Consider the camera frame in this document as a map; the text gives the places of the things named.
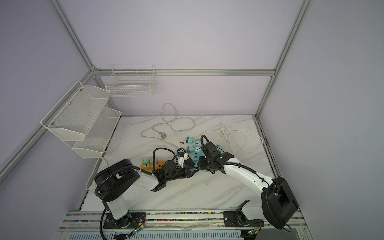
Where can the white mesh lower shelf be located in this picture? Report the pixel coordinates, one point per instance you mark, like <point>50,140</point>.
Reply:
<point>100,134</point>

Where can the white wire basket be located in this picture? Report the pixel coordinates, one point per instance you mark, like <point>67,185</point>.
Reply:
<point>131,81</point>

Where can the teal adapter front black strip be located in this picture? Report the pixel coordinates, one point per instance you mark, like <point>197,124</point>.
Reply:
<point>190,149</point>

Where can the white mesh upper shelf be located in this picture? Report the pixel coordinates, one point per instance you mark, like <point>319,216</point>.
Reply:
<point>72,118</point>

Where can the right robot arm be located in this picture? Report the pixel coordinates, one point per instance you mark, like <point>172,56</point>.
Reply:
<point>278,201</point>

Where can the blue power strip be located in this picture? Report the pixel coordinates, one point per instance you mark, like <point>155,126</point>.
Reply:
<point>198,151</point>

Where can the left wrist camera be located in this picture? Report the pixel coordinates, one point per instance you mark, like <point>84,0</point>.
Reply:
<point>181,161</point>

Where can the white mesh shelf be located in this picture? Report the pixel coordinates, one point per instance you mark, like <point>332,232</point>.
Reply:
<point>72,118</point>
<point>100,134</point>

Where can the pink adapter on orange strip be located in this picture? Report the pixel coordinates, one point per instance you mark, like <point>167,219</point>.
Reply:
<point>153,160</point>

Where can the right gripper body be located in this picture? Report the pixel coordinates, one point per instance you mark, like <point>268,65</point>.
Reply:
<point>210,160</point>

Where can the black power strip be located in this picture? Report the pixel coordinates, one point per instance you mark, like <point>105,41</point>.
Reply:
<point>181,153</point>

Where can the teal triangular power strip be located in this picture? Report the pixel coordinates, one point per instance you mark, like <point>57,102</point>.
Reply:
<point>202,171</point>

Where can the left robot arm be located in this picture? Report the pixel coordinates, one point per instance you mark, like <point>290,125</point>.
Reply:
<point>114,181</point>

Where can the aluminium front rail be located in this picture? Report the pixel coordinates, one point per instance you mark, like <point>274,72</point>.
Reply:
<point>158,221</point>

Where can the teal adapter black strip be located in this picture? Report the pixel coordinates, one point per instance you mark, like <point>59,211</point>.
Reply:
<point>190,149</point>
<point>190,140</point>

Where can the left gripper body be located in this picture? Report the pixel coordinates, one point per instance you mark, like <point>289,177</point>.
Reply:
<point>179,173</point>

